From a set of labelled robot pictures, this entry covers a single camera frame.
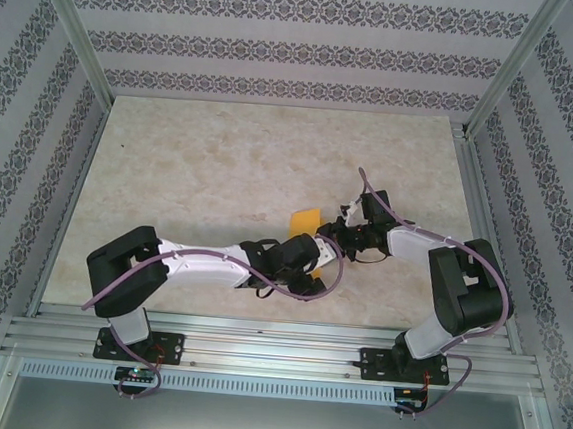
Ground grey metal sheet panel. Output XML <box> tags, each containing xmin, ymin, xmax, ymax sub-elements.
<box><xmin>0</xmin><ymin>352</ymin><xmax>570</xmax><ymax>429</ymax></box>

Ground aluminium front mounting rails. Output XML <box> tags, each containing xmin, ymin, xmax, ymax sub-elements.
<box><xmin>0</xmin><ymin>294</ymin><xmax>550</xmax><ymax>405</ymax></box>

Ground right controller circuit board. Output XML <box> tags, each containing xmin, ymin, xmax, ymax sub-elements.
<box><xmin>395</xmin><ymin>388</ymin><xmax>428</xmax><ymax>406</ymax></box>

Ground controller circuit board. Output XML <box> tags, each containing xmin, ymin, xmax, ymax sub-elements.
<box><xmin>395</xmin><ymin>388</ymin><xmax>428</xmax><ymax>406</ymax></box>
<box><xmin>114</xmin><ymin>365</ymin><xmax>159</xmax><ymax>384</ymax></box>

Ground left controller circuit board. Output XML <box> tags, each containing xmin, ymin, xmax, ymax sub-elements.
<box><xmin>114</xmin><ymin>365</ymin><xmax>159</xmax><ymax>384</ymax></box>

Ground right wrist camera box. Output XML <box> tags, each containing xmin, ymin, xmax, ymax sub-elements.
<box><xmin>336</xmin><ymin>197</ymin><xmax>365</xmax><ymax>227</ymax></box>

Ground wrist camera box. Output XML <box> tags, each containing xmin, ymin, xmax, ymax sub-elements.
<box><xmin>336</xmin><ymin>197</ymin><xmax>365</xmax><ymax>227</ymax></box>
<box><xmin>311</xmin><ymin>237</ymin><xmax>339</xmax><ymax>271</ymax></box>

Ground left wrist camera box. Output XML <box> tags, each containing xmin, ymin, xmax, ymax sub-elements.
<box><xmin>311</xmin><ymin>237</ymin><xmax>339</xmax><ymax>271</ymax></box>

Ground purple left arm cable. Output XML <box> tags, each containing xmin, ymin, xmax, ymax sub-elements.
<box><xmin>73</xmin><ymin>219</ymin><xmax>348</xmax><ymax>418</ymax></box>

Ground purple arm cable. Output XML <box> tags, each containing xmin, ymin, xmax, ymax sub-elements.
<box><xmin>73</xmin><ymin>219</ymin><xmax>348</xmax><ymax>418</ymax></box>
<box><xmin>336</xmin><ymin>167</ymin><xmax>526</xmax><ymax>428</ymax></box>

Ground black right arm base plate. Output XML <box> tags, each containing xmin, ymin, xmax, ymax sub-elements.
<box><xmin>356</xmin><ymin>345</ymin><xmax>452</xmax><ymax>389</ymax></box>

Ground grey slotted cable duct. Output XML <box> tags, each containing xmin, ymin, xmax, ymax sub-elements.
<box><xmin>19</xmin><ymin>356</ymin><xmax>398</xmax><ymax>409</ymax></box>

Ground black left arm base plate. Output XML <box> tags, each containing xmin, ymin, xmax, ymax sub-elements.
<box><xmin>94</xmin><ymin>325</ymin><xmax>188</xmax><ymax>368</ymax></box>

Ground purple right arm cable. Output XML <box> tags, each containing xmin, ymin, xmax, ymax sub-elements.
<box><xmin>336</xmin><ymin>167</ymin><xmax>526</xmax><ymax>428</ymax></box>

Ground aluminium frame post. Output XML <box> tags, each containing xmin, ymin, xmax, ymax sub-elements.
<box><xmin>22</xmin><ymin>0</ymin><xmax>125</xmax><ymax>106</ymax></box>
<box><xmin>462</xmin><ymin>0</ymin><xmax>571</xmax><ymax>148</ymax></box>

